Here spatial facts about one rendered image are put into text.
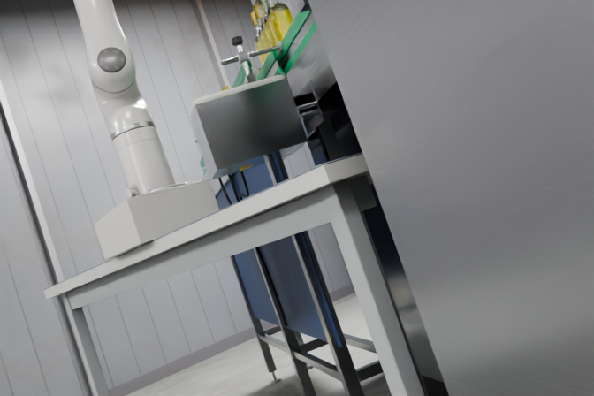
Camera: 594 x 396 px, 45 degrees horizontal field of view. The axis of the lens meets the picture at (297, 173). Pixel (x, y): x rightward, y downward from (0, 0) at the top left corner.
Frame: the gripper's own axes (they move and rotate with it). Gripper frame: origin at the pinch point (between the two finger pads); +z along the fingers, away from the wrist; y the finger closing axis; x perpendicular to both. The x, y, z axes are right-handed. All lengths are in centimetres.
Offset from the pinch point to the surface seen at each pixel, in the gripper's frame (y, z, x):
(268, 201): 30, 65, 66
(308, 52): 6, 34, 44
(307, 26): 4, 28, 44
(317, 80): 6, 41, 44
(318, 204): 22, 68, 72
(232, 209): 35, 63, 55
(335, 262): -93, 107, -390
